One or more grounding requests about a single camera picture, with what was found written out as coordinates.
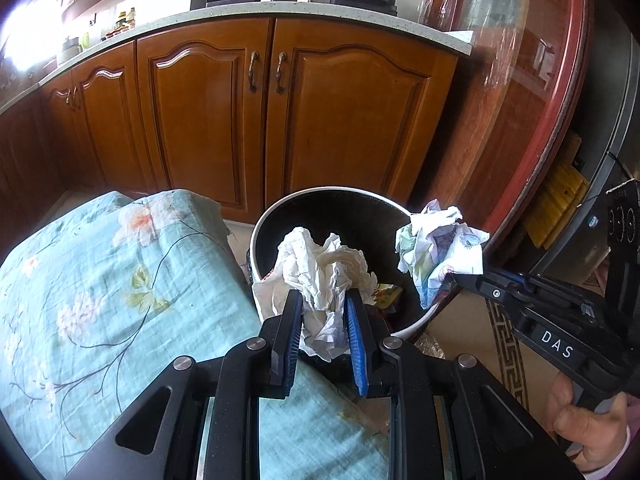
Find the person's right hand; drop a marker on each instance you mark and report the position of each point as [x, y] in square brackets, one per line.
[603, 438]

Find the wooden glass door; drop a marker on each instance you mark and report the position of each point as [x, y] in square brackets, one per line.
[508, 106]

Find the brown wooden base cabinets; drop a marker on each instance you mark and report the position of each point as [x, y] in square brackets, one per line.
[241, 110]

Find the light blue floral tablecloth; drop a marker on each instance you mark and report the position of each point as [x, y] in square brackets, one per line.
[98, 302]

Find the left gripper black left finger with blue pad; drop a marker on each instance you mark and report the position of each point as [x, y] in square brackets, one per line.
[201, 419]

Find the round black trash bin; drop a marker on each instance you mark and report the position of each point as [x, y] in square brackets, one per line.
[363, 220]

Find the pastel paper ball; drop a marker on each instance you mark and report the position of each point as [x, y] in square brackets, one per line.
[435, 243]

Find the white tissue paper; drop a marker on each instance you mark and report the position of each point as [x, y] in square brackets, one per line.
[322, 274]

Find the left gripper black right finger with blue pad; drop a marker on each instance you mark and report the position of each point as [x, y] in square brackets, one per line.
[448, 418]

